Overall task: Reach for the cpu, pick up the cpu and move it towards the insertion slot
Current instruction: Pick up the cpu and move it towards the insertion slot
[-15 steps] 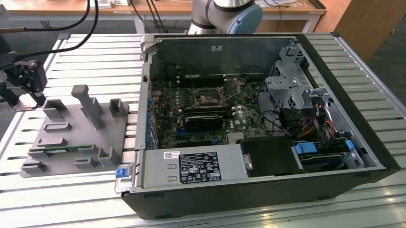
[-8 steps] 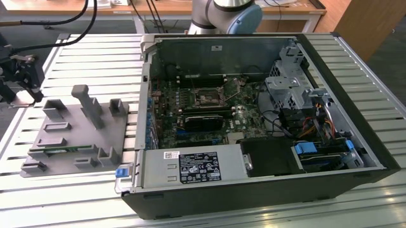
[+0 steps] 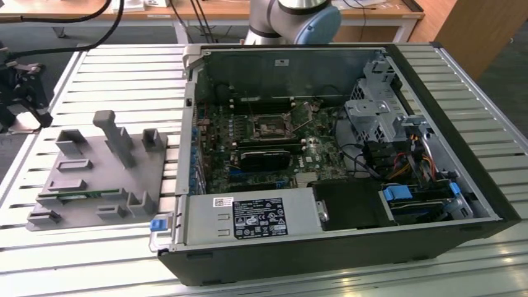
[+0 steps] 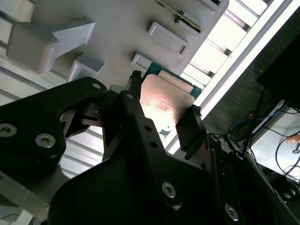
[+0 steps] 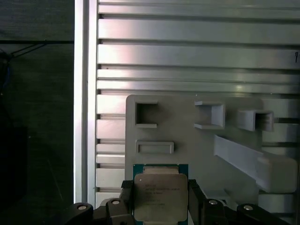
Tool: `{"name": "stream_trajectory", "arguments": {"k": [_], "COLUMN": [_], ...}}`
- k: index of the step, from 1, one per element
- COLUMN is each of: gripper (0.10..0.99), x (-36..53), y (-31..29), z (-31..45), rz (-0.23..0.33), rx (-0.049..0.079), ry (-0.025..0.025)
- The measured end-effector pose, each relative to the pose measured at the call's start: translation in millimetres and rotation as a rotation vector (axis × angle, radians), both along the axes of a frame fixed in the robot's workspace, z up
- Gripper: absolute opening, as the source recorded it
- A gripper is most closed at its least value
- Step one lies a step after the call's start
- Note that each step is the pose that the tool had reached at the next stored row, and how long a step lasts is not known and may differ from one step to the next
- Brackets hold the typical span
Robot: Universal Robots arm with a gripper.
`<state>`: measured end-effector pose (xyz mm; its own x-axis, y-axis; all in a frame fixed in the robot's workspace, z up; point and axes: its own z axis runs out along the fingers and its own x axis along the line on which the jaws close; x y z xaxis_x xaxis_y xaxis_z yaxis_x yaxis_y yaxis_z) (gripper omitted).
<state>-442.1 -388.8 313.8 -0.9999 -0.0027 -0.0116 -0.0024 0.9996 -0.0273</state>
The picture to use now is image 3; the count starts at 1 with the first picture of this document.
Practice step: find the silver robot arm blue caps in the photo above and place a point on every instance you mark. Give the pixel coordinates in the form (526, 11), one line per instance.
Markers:
(268, 18)

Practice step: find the silver metal drive cage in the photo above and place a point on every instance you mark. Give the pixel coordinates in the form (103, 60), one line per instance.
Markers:
(371, 120)

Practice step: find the black graphics card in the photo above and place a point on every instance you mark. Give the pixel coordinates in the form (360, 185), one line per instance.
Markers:
(264, 160)

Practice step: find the green RAM stick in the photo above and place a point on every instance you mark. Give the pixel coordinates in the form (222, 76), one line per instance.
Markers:
(80, 194)

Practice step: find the open black PC case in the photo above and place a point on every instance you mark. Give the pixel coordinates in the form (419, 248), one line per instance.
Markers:
(288, 260)

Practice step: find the grey plastic parts rack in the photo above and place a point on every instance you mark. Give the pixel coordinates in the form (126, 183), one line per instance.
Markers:
(103, 167)

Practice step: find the brown wooden cabinet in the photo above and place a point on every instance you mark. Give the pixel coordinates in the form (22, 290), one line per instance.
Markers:
(483, 34)

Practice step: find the silver power supply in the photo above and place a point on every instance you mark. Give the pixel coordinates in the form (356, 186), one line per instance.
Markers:
(206, 222)

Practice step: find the small silver heatsink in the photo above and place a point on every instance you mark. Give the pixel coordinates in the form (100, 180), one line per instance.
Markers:
(307, 179)

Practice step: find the green motherboard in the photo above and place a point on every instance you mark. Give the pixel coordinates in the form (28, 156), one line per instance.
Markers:
(326, 154)

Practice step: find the black power supply label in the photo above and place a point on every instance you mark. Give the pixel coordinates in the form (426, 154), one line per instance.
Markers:
(260, 218)

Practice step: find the small white case sticker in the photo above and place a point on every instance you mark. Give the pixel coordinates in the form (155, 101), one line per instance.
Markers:
(282, 62)

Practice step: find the blue plastic clip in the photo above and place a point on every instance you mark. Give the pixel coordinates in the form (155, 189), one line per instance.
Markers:
(455, 189)

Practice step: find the blue case latch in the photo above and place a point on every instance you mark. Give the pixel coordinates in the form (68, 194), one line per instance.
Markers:
(160, 225)

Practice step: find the wooden desk white frame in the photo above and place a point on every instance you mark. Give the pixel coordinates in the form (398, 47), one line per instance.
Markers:
(215, 15)

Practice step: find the white barcode sticker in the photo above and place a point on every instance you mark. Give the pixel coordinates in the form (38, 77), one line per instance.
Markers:
(223, 202)

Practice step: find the blue disk carrier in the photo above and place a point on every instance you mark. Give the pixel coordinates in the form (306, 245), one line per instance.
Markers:
(396, 193)

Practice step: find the CPU socket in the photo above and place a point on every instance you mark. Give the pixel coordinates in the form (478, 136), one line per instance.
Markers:
(272, 127)

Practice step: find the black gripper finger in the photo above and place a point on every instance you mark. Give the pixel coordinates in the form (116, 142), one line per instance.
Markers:
(4, 119)
(42, 119)

